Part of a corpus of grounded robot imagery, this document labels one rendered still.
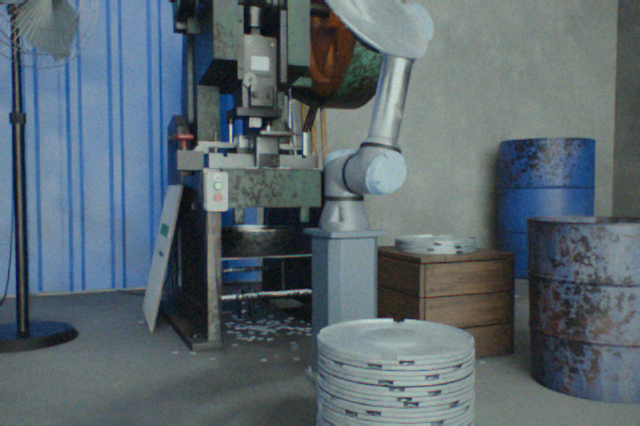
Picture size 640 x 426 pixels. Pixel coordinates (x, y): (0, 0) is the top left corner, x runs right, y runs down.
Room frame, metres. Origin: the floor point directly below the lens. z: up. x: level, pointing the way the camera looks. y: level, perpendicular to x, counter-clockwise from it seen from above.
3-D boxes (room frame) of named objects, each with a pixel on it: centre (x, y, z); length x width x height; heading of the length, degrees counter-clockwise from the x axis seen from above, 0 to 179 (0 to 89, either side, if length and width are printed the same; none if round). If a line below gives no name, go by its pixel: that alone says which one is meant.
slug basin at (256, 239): (2.53, 0.27, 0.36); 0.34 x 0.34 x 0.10
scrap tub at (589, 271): (1.80, -0.82, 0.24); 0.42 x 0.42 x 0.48
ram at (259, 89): (2.49, 0.25, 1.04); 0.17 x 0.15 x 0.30; 23
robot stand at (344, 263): (1.81, -0.07, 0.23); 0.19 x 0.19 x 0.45; 27
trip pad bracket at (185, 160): (2.19, 0.47, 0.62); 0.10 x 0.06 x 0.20; 113
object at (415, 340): (1.14, -0.14, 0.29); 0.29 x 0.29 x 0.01
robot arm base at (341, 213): (1.81, -0.07, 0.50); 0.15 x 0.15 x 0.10
